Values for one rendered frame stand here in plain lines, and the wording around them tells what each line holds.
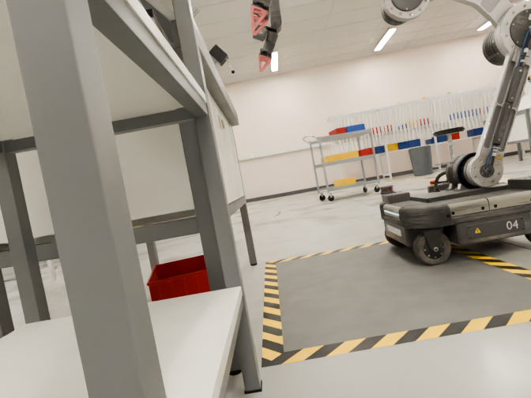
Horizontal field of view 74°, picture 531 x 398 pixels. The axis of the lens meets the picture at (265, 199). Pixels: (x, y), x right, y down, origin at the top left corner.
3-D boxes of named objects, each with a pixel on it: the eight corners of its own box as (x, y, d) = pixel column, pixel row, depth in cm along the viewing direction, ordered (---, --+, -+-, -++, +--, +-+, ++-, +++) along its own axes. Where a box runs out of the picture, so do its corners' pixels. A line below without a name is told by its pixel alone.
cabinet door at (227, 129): (245, 195, 198) (232, 125, 196) (237, 200, 144) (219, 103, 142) (241, 196, 198) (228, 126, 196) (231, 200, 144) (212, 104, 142)
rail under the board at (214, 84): (239, 125, 201) (237, 114, 200) (197, 43, 83) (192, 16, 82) (229, 126, 201) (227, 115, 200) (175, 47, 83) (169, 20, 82)
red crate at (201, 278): (215, 279, 186) (210, 253, 186) (224, 299, 148) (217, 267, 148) (159, 291, 180) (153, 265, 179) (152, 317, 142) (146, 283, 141)
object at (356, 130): (367, 191, 592) (356, 128, 587) (382, 191, 542) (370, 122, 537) (311, 202, 577) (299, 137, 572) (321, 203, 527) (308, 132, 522)
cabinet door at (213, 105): (235, 200, 143) (217, 103, 142) (215, 211, 89) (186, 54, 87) (230, 200, 143) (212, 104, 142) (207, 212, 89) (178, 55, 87)
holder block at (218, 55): (222, 84, 138) (239, 65, 138) (198, 63, 138) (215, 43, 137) (224, 87, 143) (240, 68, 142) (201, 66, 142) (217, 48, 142)
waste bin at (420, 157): (439, 172, 760) (434, 144, 757) (419, 176, 754) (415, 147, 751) (427, 174, 805) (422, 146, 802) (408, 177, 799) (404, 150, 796)
